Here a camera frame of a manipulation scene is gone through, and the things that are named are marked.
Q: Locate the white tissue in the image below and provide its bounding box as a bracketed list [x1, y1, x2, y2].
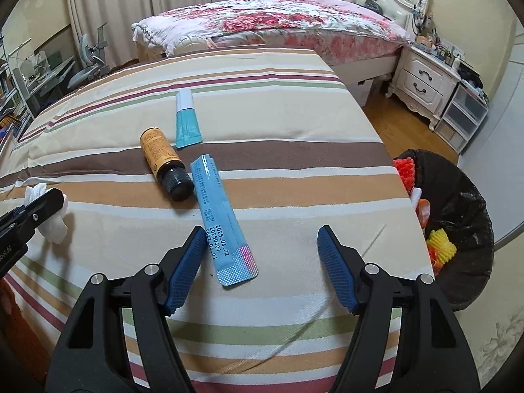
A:
[23, 183, 70, 245]

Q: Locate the yellow foam net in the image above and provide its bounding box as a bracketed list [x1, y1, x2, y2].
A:
[426, 229, 457, 264]

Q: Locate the orange plastic wrapper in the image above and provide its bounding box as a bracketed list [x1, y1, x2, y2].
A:
[416, 199, 431, 229]

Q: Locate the amber bottle black cap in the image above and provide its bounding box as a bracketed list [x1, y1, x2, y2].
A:
[140, 128, 195, 202]

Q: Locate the white green tube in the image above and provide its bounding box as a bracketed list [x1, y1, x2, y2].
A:
[409, 186, 422, 210]

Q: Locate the long blue sachet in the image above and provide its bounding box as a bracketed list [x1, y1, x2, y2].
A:
[191, 154, 258, 288]

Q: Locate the red foam net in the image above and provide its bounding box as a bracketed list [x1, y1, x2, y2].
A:
[393, 157, 416, 195]

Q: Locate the teal white tube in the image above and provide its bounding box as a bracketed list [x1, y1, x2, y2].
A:
[175, 88, 202, 149]

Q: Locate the black trash bin with bag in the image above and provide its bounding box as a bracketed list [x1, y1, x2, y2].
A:
[398, 149, 495, 311]

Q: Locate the desk with clutter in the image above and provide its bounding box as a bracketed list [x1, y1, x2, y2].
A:
[1, 33, 76, 139]

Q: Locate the grey office chair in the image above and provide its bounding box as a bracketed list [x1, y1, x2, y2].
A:
[67, 23, 110, 91]

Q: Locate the white sliding wardrobe door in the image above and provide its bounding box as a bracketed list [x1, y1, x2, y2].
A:
[458, 21, 523, 249]

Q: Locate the plastic drawer unit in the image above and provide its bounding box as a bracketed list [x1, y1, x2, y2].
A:
[434, 81, 489, 154]

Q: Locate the striped bed cover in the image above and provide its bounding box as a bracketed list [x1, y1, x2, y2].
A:
[1, 48, 431, 392]

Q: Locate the white nightstand with drawers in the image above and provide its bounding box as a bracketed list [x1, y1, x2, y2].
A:
[385, 45, 460, 131]

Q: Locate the white cardboard box under bed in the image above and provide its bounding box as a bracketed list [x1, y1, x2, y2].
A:
[351, 79, 374, 107]

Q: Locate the clutter on nightstand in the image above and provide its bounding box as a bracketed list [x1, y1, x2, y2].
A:
[410, 4, 489, 91]

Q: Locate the bed with floral quilt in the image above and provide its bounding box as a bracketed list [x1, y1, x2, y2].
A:
[131, 0, 414, 84]

